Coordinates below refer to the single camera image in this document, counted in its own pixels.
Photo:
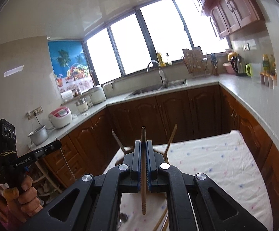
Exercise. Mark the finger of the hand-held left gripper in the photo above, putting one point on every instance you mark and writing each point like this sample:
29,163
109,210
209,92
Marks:
50,147

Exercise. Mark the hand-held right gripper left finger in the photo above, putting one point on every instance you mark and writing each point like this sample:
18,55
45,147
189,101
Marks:
139,180

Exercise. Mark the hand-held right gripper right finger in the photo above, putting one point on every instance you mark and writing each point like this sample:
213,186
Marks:
148,180

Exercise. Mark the wooden chopstick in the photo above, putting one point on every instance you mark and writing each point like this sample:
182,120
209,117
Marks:
143,202
172,137
119,142
160,221

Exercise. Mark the metal chopstick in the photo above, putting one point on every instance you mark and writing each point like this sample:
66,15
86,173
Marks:
68,164

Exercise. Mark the wooden utensil holder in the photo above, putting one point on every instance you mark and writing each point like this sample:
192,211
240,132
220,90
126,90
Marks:
119,161

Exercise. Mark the person's left hand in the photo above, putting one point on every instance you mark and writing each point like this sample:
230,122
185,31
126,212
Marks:
28,197

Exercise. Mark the metal inner pot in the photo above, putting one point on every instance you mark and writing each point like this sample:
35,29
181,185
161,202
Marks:
38,136

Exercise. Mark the white shelf rack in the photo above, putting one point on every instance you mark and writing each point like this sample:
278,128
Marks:
46,175

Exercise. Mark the red white rice cooker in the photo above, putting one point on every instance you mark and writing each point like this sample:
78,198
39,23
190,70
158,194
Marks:
60,118

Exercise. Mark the metal spoon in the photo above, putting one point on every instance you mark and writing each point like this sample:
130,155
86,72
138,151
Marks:
123,218

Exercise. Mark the small white pot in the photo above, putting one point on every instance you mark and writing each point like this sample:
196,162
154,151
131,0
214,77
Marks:
82,106

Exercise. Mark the white paper towel roll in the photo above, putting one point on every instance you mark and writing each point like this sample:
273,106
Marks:
67,95

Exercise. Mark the floral white tablecloth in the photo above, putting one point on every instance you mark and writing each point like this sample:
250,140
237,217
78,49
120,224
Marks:
214,163

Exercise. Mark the wooden lower cabinets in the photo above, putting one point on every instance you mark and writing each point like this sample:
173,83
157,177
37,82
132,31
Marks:
178,115

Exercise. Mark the wooden cabinets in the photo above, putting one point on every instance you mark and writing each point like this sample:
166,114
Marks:
178,115
233,9

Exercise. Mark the steel kitchen sink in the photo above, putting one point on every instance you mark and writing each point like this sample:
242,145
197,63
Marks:
151,88

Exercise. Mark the chrome faucet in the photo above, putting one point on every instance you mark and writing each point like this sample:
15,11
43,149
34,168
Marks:
162,75

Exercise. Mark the yellow oil bottle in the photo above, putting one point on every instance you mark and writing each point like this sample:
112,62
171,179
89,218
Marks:
161,59

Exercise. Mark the small pump bottle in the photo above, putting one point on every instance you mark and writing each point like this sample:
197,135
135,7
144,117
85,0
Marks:
169,60

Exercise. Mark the wooden dish rack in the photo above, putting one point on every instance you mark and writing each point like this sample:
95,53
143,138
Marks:
196,62

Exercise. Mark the grey kitchen countertop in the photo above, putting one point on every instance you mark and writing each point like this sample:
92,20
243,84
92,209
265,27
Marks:
250,96

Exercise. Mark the pink container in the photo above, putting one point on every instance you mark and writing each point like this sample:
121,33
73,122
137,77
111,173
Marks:
227,67

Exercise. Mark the kitchen window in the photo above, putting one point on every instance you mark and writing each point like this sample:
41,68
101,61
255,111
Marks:
153,41

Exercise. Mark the steel electric kettle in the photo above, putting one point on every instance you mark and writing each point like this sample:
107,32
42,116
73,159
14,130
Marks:
238,66

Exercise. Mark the spice jar rack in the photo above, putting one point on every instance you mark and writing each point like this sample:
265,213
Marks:
268,80

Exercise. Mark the yellow sauce bottle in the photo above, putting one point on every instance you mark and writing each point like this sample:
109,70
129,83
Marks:
266,63

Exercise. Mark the dark sauce bottle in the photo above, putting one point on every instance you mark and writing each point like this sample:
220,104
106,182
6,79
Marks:
272,65

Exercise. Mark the wooden upper cabinets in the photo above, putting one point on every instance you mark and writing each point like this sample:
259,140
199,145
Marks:
233,9

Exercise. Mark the wall power socket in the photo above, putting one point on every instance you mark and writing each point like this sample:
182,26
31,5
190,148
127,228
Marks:
34,112

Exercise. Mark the beach fruit wall poster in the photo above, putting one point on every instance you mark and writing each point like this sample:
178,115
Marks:
68,65

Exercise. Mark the white wall switch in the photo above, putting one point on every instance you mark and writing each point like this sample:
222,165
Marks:
246,46

